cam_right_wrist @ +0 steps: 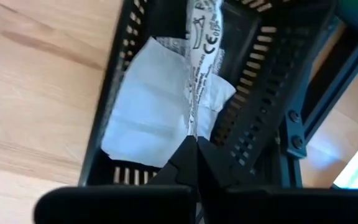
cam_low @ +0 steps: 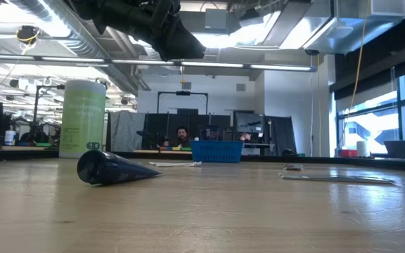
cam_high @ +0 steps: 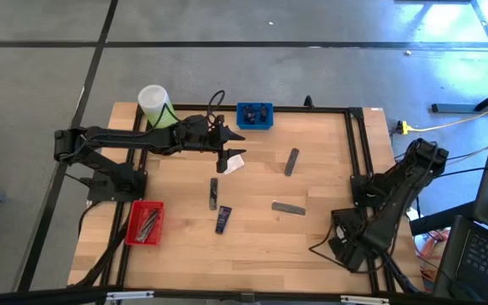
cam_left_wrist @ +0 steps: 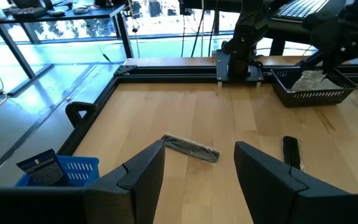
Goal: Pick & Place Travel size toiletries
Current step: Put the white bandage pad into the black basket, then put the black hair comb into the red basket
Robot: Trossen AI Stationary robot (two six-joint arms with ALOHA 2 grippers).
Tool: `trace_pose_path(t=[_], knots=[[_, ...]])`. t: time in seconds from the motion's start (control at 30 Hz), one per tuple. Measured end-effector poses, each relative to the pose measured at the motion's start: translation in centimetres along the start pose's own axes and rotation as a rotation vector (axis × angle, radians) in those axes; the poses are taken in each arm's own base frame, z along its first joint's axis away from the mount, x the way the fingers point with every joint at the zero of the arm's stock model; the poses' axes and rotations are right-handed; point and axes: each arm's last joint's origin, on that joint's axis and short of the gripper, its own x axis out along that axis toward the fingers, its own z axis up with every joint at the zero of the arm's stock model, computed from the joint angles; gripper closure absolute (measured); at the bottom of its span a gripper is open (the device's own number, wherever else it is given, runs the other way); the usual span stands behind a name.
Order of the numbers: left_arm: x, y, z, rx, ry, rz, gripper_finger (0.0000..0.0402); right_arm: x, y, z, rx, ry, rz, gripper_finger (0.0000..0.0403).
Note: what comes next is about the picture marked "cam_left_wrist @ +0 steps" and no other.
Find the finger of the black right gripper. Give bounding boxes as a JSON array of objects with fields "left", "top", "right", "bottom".
[{"left": 320, "top": 58, "right": 337, "bottom": 83}]

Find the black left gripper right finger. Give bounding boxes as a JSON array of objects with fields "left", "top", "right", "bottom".
[{"left": 233, "top": 141, "right": 358, "bottom": 224}]

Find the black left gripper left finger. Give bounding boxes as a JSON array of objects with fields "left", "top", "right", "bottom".
[{"left": 0, "top": 139, "right": 167, "bottom": 224}]

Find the white paper packet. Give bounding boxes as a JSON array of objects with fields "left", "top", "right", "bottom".
[{"left": 290, "top": 69, "right": 342, "bottom": 93}]

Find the black plastic basket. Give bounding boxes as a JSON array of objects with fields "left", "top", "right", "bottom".
[{"left": 270, "top": 66, "right": 358, "bottom": 109}]

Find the black keyboard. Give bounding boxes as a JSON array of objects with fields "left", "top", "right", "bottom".
[{"left": 270, "top": 0, "right": 348, "bottom": 24}]

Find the blue plastic basket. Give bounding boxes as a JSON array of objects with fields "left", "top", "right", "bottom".
[{"left": 14, "top": 154, "right": 101, "bottom": 189}]

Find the dark blue toiletry tube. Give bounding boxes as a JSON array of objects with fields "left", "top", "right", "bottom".
[{"left": 16, "top": 148, "right": 69, "bottom": 187}]

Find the black side desk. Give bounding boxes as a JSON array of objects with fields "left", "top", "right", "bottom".
[{"left": 0, "top": 2, "right": 135, "bottom": 98}]

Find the black laptop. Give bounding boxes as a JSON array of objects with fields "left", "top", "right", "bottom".
[{"left": 10, "top": 0, "right": 48, "bottom": 19}]

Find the black frame handle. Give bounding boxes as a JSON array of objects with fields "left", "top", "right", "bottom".
[{"left": 65, "top": 101, "right": 99, "bottom": 129}]

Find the black aluminium table frame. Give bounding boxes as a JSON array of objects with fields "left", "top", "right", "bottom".
[{"left": 56, "top": 63, "right": 358, "bottom": 157}]

